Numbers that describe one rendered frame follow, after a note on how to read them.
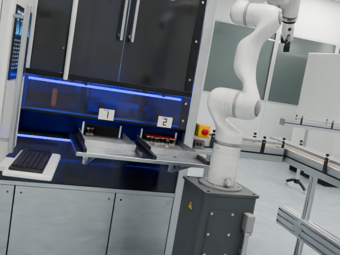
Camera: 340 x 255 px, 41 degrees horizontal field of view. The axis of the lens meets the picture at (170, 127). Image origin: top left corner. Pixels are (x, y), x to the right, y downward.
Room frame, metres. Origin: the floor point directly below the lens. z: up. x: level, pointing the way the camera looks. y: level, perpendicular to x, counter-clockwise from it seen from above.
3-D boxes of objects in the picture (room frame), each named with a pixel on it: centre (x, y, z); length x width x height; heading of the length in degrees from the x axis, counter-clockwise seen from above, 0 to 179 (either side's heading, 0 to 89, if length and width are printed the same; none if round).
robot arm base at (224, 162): (1.96, -0.26, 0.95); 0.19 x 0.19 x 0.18
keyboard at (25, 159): (2.04, 0.60, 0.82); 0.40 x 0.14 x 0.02; 10
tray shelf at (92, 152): (2.39, 0.15, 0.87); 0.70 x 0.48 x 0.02; 108
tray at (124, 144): (2.41, 0.33, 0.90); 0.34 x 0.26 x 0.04; 18
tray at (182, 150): (2.51, 0.01, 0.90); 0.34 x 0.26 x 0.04; 18
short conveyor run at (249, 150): (2.92, -0.42, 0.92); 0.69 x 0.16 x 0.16; 108
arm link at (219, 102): (1.97, -0.23, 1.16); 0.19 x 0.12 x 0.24; 60
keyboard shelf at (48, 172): (2.04, 0.63, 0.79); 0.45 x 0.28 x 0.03; 10
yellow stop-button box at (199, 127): (2.70, -0.19, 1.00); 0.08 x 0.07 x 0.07; 18
